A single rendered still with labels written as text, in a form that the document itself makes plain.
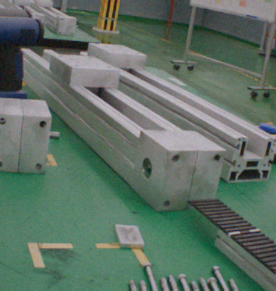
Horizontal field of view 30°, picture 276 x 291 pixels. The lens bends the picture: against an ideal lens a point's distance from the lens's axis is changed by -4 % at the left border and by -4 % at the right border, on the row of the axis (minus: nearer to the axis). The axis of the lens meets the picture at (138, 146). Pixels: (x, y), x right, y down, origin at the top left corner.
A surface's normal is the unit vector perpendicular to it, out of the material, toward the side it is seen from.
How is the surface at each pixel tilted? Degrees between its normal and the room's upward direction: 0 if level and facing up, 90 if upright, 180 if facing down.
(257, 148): 90
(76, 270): 0
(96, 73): 90
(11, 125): 90
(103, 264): 0
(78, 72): 90
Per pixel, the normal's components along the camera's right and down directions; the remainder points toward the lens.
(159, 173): -0.89, 0.00
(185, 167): 0.43, 0.34
